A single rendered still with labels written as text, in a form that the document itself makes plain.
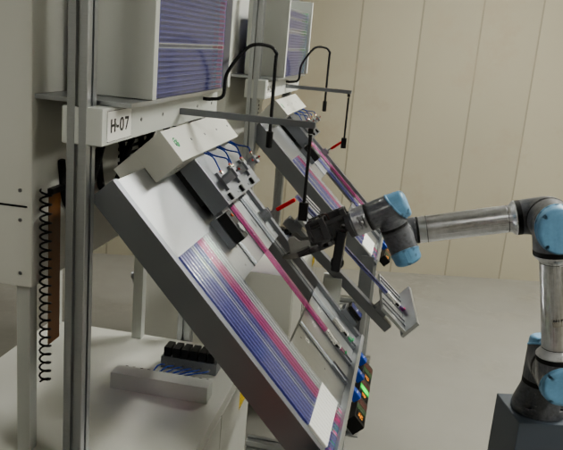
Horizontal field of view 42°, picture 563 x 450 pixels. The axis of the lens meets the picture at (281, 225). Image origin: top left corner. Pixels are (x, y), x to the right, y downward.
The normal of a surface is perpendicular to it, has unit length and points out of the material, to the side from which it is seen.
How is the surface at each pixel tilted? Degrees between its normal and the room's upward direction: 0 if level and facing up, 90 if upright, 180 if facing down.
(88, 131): 90
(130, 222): 90
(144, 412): 0
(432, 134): 90
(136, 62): 90
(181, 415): 0
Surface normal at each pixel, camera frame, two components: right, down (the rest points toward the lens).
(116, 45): -0.19, 0.22
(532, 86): 0.06, 0.25
